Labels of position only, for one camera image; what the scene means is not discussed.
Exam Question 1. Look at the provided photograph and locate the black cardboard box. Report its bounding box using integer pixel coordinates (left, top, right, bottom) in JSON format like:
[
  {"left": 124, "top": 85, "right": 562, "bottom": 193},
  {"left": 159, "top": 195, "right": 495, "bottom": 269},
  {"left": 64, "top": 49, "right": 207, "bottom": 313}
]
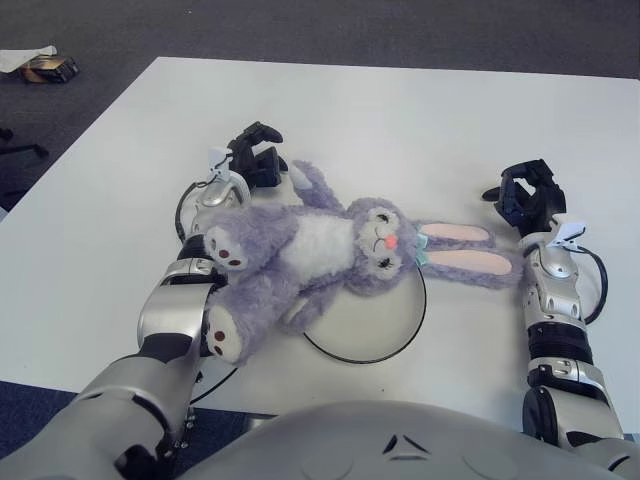
[{"left": 22, "top": 55, "right": 79, "bottom": 85}]

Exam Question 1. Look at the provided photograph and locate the white crumpled cloth on floor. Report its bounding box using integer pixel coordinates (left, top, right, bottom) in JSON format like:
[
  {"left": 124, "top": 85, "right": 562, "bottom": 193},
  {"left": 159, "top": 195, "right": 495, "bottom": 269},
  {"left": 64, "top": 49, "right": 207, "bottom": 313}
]
[{"left": 0, "top": 44, "right": 57, "bottom": 74}]

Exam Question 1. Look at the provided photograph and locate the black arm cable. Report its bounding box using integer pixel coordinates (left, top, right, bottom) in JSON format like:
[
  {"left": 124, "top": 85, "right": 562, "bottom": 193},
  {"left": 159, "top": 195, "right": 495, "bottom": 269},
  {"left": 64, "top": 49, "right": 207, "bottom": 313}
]
[
  {"left": 173, "top": 179, "right": 241, "bottom": 406},
  {"left": 574, "top": 247, "right": 609, "bottom": 326}
]

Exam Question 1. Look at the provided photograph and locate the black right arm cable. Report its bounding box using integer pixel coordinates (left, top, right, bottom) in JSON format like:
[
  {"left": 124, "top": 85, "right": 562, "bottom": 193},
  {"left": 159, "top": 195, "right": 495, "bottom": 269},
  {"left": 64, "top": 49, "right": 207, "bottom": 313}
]
[{"left": 574, "top": 247, "right": 609, "bottom": 326}]

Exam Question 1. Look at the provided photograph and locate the white plate with black rim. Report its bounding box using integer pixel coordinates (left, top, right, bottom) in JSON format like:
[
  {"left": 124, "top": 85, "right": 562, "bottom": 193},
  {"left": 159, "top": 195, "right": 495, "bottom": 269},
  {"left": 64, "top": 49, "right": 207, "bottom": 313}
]
[{"left": 299, "top": 259, "right": 429, "bottom": 365}]

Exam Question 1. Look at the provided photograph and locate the grey robot torso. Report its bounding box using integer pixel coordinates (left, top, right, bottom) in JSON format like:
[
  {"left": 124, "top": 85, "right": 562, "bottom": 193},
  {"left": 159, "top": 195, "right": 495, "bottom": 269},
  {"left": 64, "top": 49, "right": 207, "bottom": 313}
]
[{"left": 184, "top": 399, "right": 621, "bottom": 480}]

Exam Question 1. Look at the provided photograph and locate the purple plush bunny doll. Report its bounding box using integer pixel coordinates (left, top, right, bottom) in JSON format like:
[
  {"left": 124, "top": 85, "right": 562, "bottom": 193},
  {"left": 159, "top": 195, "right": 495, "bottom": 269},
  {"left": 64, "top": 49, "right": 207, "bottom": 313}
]
[{"left": 202, "top": 159, "right": 525, "bottom": 364}]

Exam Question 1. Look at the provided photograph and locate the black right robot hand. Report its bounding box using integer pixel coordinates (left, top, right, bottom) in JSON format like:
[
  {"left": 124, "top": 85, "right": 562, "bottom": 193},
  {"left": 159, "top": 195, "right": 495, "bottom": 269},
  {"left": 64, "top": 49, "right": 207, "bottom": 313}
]
[{"left": 481, "top": 158, "right": 568, "bottom": 240}]

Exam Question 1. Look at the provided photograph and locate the black office chair base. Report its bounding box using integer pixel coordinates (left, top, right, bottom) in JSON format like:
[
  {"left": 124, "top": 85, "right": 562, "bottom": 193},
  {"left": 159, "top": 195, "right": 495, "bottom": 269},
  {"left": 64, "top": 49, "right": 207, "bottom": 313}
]
[{"left": 0, "top": 127, "right": 49, "bottom": 201}]

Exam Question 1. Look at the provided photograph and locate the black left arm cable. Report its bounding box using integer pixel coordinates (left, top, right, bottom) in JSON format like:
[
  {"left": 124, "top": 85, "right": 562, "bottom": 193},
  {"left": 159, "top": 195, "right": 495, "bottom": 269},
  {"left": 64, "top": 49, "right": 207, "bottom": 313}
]
[{"left": 173, "top": 179, "right": 241, "bottom": 406}]

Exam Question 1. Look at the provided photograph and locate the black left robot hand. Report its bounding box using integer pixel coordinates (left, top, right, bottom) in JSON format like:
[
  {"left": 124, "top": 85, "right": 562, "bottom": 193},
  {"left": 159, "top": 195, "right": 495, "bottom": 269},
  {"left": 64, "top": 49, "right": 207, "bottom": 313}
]
[{"left": 227, "top": 120, "right": 289, "bottom": 189}]

